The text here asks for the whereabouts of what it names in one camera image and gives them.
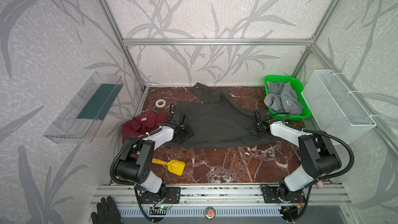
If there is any dark grey striped shirt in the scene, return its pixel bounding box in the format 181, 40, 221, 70
165, 83, 276, 149

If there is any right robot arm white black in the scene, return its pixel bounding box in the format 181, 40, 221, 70
250, 109, 354, 204

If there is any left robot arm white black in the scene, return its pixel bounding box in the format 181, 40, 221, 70
109, 104, 194, 204

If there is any white tape roll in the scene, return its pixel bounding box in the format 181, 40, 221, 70
155, 99, 166, 108

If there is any yellow toy shovel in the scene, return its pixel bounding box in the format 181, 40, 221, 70
152, 158, 186, 176

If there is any light grey shirt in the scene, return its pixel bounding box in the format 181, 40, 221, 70
264, 82, 303, 115

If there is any purple pink toy tool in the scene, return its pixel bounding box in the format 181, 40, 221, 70
293, 149, 324, 189

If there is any maroon folded shirt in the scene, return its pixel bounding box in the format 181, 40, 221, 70
122, 111, 167, 143

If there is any green plastic basket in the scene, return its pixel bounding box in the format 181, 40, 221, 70
264, 75, 312, 121

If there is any small green circuit board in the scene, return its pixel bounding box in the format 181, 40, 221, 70
151, 205, 169, 211

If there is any round red sticker badge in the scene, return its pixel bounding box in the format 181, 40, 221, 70
204, 206, 216, 220

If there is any black glove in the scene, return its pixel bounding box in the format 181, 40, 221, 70
91, 196, 123, 224

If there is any white wire mesh basket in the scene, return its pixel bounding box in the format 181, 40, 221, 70
302, 69, 377, 144

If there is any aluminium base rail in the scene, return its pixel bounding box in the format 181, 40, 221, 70
91, 184, 354, 219

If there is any clear plastic wall tray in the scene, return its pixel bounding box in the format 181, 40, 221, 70
44, 72, 124, 144

